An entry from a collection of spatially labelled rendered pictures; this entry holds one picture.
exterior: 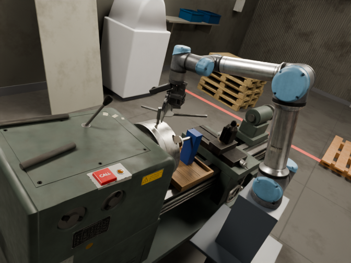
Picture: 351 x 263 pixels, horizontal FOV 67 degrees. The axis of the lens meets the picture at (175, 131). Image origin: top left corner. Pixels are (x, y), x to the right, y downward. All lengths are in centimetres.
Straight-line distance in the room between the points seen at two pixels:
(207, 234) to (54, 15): 299
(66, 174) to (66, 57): 288
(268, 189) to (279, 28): 838
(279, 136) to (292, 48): 821
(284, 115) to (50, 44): 305
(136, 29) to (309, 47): 618
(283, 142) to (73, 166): 75
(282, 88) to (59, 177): 79
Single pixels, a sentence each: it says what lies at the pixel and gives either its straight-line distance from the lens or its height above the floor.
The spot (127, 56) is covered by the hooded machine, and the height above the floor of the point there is 74.
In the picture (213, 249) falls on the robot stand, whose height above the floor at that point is 75.
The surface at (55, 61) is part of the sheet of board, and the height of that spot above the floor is 64.
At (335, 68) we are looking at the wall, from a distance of 904.
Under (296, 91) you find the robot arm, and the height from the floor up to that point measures 167.
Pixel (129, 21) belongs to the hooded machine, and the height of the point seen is 118.
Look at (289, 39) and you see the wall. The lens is 923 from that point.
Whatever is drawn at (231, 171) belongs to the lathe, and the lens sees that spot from 179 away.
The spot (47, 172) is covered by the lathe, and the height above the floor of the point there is 126.
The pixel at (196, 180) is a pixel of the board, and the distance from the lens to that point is 161.
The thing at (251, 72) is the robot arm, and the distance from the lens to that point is 118.
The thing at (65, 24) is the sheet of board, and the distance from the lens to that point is 374.
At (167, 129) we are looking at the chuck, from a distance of 133.
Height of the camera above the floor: 188
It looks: 29 degrees down
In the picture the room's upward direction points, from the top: 17 degrees clockwise
